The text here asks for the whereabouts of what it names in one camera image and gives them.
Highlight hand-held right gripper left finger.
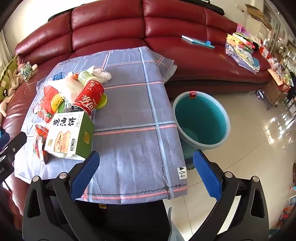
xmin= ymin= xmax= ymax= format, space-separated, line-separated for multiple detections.
xmin=22 ymin=151 xmax=100 ymax=241

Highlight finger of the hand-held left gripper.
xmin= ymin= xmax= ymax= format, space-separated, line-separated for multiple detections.
xmin=0 ymin=126 xmax=10 ymax=151
xmin=0 ymin=132 xmax=27 ymax=163

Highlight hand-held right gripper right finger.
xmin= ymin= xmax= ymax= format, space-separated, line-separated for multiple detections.
xmin=192 ymin=149 xmax=270 ymax=241

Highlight red printed packet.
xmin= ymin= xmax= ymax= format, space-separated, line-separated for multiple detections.
xmin=33 ymin=124 xmax=50 ymax=163

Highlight green and white food box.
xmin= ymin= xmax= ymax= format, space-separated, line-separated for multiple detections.
xmin=44 ymin=111 xmax=95 ymax=161

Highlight red snack bag orange print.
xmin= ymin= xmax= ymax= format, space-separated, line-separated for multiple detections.
xmin=35 ymin=86 xmax=65 ymax=121

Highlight teal plastic bucket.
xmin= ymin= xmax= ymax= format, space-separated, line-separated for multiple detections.
xmin=171 ymin=91 xmax=231 ymax=151

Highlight clear plastic bag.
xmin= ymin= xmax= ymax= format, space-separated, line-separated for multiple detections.
xmin=40 ymin=76 xmax=81 ymax=102

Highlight green round lid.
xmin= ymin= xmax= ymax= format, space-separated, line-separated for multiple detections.
xmin=96 ymin=93 xmax=108 ymax=109

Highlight red soda can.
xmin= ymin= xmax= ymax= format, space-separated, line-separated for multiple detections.
xmin=71 ymin=80 xmax=105 ymax=116

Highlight white and green bottle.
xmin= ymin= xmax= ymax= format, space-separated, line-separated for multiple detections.
xmin=77 ymin=71 xmax=100 ymax=86

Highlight white plastic bag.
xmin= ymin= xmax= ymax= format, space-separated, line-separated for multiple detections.
xmin=92 ymin=67 xmax=112 ymax=83

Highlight green plush toy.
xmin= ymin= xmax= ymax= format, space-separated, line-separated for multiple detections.
xmin=0 ymin=54 xmax=19 ymax=101

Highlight beige plush rabbit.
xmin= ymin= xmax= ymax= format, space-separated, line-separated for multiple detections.
xmin=7 ymin=62 xmax=38 ymax=92

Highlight glitter pouch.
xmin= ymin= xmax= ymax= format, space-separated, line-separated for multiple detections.
xmin=20 ymin=61 xmax=35 ymax=81

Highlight grey plaid cloth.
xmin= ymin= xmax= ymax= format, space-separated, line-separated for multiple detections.
xmin=14 ymin=46 xmax=189 ymax=205

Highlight wooden side table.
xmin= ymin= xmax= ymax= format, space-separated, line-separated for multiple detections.
xmin=264 ymin=67 xmax=292 ymax=109

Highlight clutter of gift boxes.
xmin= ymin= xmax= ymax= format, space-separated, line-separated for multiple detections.
xmin=268 ymin=56 xmax=292 ymax=90

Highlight teal book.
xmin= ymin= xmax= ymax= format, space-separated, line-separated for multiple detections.
xmin=181 ymin=35 xmax=215 ymax=49

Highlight red and white gift bag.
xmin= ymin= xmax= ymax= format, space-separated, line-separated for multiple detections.
xmin=259 ymin=45 xmax=274 ymax=59

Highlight stack of colourful booklets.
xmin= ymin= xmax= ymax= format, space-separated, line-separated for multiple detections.
xmin=226 ymin=23 xmax=255 ymax=51

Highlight red leather sofa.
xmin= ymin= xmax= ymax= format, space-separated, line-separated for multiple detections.
xmin=0 ymin=0 xmax=273 ymax=232

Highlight glass display cabinet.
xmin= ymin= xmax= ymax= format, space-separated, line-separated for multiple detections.
xmin=261 ymin=0 xmax=296 ymax=70

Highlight black bag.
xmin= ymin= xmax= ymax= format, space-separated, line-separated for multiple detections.
xmin=203 ymin=0 xmax=225 ymax=15

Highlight cardboard box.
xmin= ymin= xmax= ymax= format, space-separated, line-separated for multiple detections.
xmin=245 ymin=3 xmax=273 ymax=30

